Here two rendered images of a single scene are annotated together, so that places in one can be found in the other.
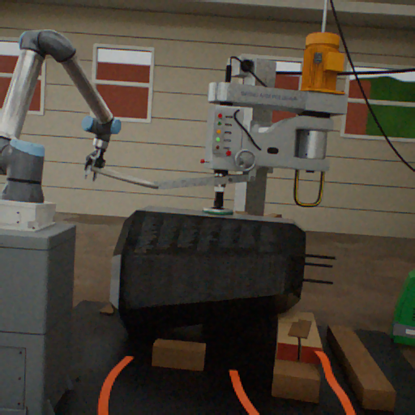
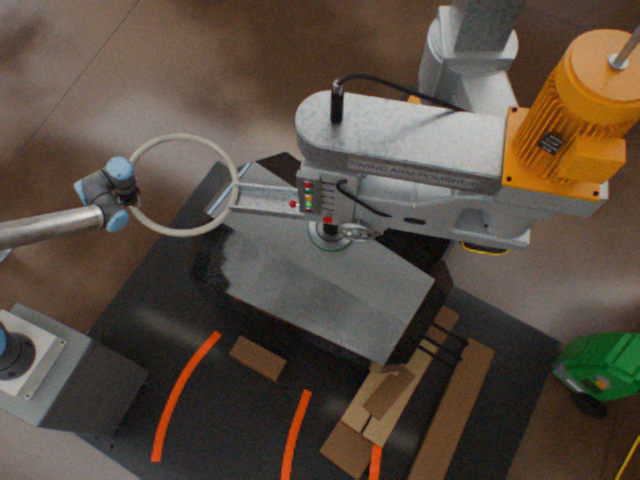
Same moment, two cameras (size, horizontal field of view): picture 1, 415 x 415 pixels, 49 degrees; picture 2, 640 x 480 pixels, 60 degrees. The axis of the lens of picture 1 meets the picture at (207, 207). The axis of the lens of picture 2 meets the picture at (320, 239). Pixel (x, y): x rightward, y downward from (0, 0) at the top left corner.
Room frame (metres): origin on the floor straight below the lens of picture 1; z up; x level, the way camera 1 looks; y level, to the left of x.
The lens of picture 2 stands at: (2.22, -0.45, 3.18)
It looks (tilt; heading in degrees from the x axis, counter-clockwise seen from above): 67 degrees down; 25
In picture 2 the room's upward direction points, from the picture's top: straight up
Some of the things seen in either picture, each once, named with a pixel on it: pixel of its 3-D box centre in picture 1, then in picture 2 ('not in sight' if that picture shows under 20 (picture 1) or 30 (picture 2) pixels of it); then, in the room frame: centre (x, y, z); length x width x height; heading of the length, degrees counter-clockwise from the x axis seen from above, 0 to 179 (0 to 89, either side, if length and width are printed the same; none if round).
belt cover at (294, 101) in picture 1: (275, 102); (443, 151); (3.24, -0.42, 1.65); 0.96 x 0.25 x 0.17; 103
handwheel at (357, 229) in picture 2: (244, 160); (358, 224); (3.07, -0.22, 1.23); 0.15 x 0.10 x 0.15; 103
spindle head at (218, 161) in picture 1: (234, 142); (355, 181); (3.18, -0.15, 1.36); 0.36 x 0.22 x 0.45; 103
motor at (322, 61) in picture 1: (321, 65); (579, 119); (3.30, -0.72, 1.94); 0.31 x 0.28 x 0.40; 13
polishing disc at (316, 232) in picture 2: (218, 209); (331, 227); (3.16, -0.08, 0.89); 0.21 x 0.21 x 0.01
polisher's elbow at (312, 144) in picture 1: (312, 145); (512, 205); (3.31, -0.72, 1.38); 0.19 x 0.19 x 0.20
